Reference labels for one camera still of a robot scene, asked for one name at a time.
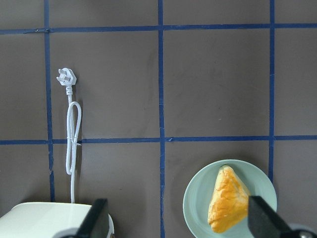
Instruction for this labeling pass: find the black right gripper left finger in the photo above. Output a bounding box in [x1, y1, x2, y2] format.
[58, 198, 109, 238]

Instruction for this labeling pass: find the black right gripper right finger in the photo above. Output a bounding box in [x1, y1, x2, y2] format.
[248, 196, 317, 238]

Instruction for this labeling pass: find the cream white toaster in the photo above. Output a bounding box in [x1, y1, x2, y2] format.
[0, 202, 114, 238]

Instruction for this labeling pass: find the yellow triangular pastry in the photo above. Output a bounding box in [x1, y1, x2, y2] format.
[208, 165, 251, 233]

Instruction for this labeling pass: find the light green plate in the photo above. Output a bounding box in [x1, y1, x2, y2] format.
[183, 159, 277, 238]

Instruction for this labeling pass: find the white power cord with plug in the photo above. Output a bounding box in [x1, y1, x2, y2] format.
[56, 67, 82, 204]

